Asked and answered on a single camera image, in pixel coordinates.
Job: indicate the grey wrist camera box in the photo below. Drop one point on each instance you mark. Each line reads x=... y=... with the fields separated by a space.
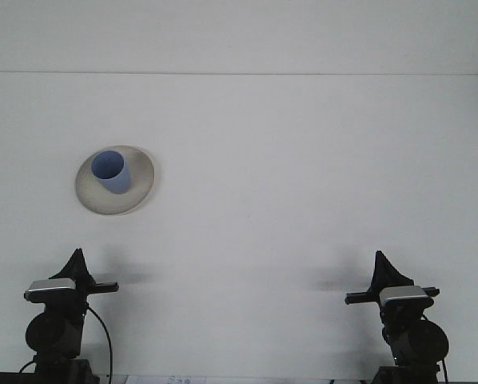
x=403 y=293
x=49 y=285

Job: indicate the pale round plate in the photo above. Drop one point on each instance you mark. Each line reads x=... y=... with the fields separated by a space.
x=141 y=192

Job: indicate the pale blue cup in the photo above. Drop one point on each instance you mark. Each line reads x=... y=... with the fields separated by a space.
x=117 y=184

